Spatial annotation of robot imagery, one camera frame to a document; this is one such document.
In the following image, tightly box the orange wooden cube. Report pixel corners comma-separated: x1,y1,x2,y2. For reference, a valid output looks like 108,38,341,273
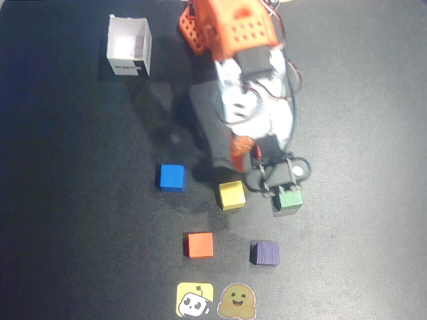
187,232,215,259

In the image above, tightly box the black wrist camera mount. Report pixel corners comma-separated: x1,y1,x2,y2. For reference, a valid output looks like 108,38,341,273
245,156,312,199

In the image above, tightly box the black camera cable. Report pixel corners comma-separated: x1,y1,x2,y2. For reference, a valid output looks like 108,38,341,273
266,0,304,157

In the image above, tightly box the hugging face emoji sticker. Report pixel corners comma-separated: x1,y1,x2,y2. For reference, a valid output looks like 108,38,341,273
216,282,258,319

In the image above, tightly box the white open cardboard box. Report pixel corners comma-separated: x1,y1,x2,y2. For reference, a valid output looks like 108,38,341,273
105,13,153,77

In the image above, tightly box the blue wooden cube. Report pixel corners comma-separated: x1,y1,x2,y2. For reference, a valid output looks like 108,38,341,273
159,163,186,193

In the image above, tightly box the yellow robot face sticker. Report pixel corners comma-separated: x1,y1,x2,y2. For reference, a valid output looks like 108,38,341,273
175,282,215,318

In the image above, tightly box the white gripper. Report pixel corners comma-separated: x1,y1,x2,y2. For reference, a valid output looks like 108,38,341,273
222,98,297,173

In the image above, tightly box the purple wooden cube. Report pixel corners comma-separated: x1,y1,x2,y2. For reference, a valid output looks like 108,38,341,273
250,240,282,267

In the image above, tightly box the green wooden cube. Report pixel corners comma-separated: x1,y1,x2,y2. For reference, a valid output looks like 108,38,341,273
273,187,304,213

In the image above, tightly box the yellow wooden cube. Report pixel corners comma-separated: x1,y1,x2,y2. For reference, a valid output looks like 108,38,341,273
218,181,247,211

